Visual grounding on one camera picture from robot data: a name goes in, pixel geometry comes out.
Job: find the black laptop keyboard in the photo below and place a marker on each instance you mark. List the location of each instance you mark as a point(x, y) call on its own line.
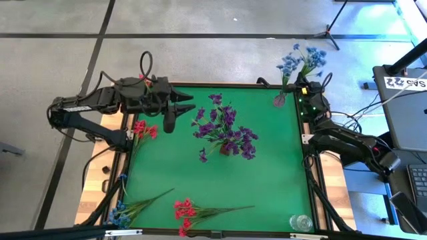
point(418, 183)

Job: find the grey chair base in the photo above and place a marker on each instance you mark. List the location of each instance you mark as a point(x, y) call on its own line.
point(11, 149)

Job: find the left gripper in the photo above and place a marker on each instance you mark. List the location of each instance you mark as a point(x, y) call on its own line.
point(163, 100)

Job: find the small black knob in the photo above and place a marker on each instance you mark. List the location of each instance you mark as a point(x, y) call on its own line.
point(105, 169)

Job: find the black table clamp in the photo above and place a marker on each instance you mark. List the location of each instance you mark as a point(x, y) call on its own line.
point(262, 81)

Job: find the red glass vase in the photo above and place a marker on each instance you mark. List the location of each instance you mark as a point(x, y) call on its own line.
point(224, 150)

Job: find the blue artificial flower bunch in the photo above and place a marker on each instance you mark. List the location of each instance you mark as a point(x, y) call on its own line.
point(121, 216)
point(313, 55)

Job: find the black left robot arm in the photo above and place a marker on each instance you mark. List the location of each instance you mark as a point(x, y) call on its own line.
point(100, 96)

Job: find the blue metal stand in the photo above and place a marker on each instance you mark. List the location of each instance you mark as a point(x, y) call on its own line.
point(363, 186)

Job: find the purple glass vase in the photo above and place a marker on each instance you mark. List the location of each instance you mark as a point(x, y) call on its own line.
point(279, 100)

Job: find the black tripod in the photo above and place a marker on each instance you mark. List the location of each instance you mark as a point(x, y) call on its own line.
point(328, 31)

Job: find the black aluminium rig frame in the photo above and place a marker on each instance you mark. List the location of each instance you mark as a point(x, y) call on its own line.
point(50, 232)

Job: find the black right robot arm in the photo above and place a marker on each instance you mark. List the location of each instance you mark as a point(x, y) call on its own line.
point(343, 141)

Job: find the green table mat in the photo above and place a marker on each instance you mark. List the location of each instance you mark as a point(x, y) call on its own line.
point(267, 183)

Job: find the clear glass vase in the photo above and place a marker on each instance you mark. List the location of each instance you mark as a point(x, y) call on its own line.
point(304, 222)

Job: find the black smartphone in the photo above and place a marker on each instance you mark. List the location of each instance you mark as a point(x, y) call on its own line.
point(405, 210)

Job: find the black pole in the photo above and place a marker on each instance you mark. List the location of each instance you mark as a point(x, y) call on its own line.
point(410, 56)

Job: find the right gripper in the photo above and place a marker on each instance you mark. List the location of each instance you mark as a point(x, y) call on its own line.
point(308, 91)

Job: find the grey laptop with sticker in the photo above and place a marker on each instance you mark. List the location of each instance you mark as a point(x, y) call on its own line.
point(403, 120)

